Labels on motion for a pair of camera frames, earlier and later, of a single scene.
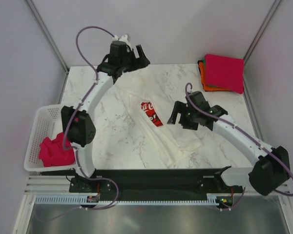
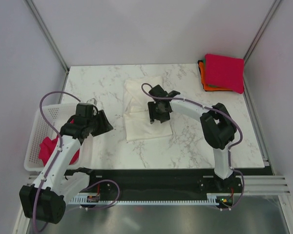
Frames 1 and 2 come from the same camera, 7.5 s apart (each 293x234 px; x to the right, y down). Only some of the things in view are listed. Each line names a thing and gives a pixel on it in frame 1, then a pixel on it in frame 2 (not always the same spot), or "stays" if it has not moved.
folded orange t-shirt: [202, 70] stays
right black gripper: [179, 107] → [152, 105]
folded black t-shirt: [198, 62] stays
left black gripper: [139, 63] → [105, 126]
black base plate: [165, 183] stays
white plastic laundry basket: [48, 123] stays
